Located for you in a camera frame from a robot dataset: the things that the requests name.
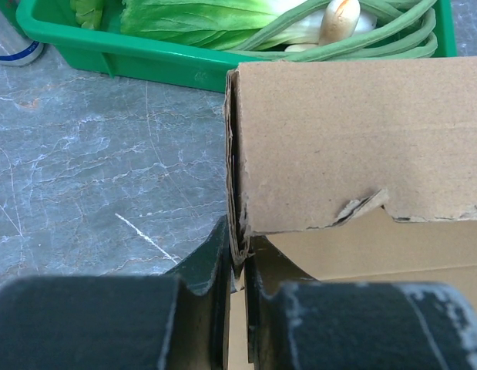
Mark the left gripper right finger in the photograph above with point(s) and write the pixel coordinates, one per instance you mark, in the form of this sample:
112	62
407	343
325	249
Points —
295	321

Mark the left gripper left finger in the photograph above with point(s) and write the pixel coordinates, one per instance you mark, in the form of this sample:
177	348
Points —
176	320

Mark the spare cardboard box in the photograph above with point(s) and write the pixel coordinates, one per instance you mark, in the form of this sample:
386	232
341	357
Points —
356	171

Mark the green plastic tray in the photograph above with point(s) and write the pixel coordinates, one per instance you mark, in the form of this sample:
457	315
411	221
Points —
106	50

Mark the bok choy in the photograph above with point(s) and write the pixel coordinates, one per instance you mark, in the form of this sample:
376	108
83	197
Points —
222	25

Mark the red and blue drink can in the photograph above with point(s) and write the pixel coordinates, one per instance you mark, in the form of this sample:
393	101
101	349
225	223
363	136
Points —
16	48

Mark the green long beans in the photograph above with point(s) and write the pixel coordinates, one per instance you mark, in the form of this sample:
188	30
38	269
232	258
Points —
408	33

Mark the leafy green vegetable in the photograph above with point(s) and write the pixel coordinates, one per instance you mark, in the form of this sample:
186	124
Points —
88	13

